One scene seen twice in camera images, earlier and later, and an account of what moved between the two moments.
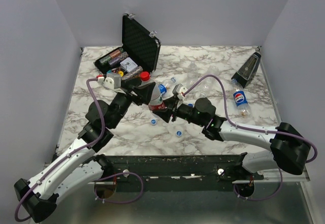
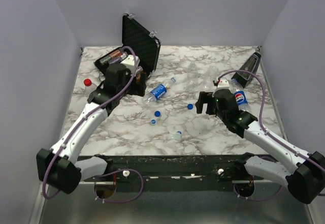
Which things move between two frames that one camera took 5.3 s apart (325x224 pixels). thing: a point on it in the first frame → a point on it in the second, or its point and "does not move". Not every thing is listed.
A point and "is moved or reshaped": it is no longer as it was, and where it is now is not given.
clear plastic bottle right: (209, 83) does not move
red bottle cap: (144, 76) is moved or reshaped
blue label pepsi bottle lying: (162, 87) does not move
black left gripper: (143, 92) → (137, 89)
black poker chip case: (138, 53) does not move
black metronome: (246, 72) does not move
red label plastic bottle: (156, 103) → (89, 87)
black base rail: (175, 172) does not move
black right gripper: (173, 109) → (205, 104)
